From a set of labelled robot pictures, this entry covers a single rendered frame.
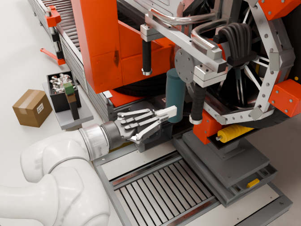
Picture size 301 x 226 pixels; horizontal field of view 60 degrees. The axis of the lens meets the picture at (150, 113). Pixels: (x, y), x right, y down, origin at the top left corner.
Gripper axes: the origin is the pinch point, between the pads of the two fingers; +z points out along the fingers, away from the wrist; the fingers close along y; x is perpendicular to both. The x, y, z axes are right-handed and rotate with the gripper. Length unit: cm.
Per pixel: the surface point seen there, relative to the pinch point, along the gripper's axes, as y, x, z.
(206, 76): 3.4, 11.8, 10.6
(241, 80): -8.7, -6.9, 43.0
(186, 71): -14.3, 2.0, 18.0
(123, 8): -218, -47, 90
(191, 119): 1.1, -5.6, 9.7
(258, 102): 8.3, -2.3, 32.1
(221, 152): -12, -57, 48
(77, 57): -126, -43, 8
